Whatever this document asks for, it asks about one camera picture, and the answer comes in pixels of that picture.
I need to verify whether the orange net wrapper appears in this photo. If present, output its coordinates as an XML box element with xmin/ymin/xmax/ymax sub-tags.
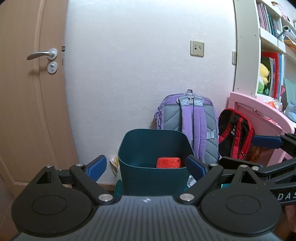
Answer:
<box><xmin>156</xmin><ymin>157</ymin><xmax>182</xmax><ymax>169</ymax></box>

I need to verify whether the dark teal trash bin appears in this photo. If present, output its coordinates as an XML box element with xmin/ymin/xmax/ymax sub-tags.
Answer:
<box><xmin>117</xmin><ymin>129</ymin><xmax>193</xmax><ymax>197</ymax></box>

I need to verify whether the pink desk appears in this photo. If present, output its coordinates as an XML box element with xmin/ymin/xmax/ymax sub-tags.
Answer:
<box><xmin>228</xmin><ymin>92</ymin><xmax>295</xmax><ymax>166</ymax></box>

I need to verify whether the red black backpack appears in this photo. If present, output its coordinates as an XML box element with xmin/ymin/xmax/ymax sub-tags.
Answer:
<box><xmin>218</xmin><ymin>108</ymin><xmax>254</xmax><ymax>160</ymax></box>

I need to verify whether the teal white zigzag blanket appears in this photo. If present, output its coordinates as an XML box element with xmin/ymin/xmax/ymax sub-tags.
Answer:
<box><xmin>113</xmin><ymin>164</ymin><xmax>196</xmax><ymax>197</ymax></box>

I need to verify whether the purple grey backpack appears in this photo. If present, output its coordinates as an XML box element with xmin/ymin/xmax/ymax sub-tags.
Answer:
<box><xmin>154</xmin><ymin>89</ymin><xmax>220</xmax><ymax>164</ymax></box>

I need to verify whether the yellow green plush toy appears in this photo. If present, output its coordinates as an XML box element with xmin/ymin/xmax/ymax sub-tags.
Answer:
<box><xmin>257</xmin><ymin>63</ymin><xmax>270</xmax><ymax>96</ymax></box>

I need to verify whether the brown wooden door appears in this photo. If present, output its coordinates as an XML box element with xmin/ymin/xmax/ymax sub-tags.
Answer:
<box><xmin>1</xmin><ymin>1</ymin><xmax>78</xmax><ymax>196</ymax></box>

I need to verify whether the white bookshelf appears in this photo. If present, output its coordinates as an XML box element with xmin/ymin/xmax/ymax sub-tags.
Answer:
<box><xmin>234</xmin><ymin>1</ymin><xmax>295</xmax><ymax>101</ymax></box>

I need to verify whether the red book on shelf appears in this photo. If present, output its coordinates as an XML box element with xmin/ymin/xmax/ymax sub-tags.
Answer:
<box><xmin>261</xmin><ymin>52</ymin><xmax>280</xmax><ymax>99</ymax></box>

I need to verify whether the silver door lock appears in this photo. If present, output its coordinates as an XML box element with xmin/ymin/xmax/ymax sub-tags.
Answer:
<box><xmin>47</xmin><ymin>61</ymin><xmax>58</xmax><ymax>74</ymax></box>

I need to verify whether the beige wall socket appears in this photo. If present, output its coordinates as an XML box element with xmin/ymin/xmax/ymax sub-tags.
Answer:
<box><xmin>190</xmin><ymin>40</ymin><xmax>205</xmax><ymax>57</ymax></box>

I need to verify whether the silver door handle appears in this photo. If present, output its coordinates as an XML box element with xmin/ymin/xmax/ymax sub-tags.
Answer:
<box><xmin>27</xmin><ymin>48</ymin><xmax>58</xmax><ymax>60</ymax></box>

